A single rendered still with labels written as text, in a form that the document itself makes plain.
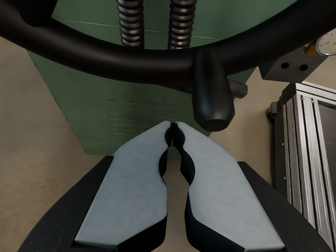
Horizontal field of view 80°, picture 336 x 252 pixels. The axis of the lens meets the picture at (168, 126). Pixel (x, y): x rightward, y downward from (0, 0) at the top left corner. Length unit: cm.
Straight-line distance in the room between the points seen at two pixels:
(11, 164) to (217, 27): 85
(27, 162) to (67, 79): 52
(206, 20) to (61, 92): 36
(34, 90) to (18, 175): 40
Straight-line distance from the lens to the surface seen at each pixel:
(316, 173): 83
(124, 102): 51
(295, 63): 42
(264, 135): 109
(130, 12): 21
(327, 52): 39
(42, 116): 103
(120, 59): 16
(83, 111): 59
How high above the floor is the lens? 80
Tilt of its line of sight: 59 degrees down
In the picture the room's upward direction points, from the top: 15 degrees clockwise
